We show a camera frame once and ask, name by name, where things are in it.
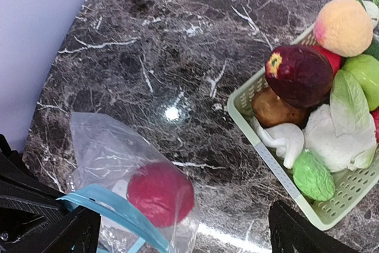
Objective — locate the clear zip bag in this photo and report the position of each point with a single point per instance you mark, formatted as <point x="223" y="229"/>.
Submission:
<point x="107" y="154"/>

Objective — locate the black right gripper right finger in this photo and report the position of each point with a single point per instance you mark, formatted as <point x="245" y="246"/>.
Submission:
<point x="290" y="232"/>

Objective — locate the white radish with leaves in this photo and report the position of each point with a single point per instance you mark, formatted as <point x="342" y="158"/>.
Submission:
<point x="371" y="8"/>

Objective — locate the brown potato toy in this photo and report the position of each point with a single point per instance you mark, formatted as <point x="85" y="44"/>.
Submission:
<point x="270" y="110"/>

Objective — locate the round red fruit toy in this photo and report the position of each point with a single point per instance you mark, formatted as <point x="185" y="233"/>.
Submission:
<point x="334" y="59"/>

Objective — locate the dark red apple toy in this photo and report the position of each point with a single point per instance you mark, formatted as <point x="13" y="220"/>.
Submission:
<point x="300" y="75"/>

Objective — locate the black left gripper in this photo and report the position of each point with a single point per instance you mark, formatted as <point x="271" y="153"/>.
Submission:
<point x="27" y="205"/>

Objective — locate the pale green perforated basket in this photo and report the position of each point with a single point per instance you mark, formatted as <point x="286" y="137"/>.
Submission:
<point x="351" y="186"/>

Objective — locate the white green cabbage toy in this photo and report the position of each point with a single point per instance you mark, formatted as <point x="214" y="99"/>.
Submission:
<point x="342" y="132"/>

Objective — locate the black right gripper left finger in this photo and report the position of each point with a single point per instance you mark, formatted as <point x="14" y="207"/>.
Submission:
<point x="78" y="231"/>

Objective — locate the green leafy vegetable toy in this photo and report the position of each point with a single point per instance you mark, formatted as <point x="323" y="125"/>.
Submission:
<point x="312" y="178"/>

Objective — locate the yellow peach toy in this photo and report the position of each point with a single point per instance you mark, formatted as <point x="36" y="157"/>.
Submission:
<point x="344" y="28"/>

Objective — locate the white garlic toy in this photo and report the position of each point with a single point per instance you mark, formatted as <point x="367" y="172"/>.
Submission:
<point x="287" y="139"/>

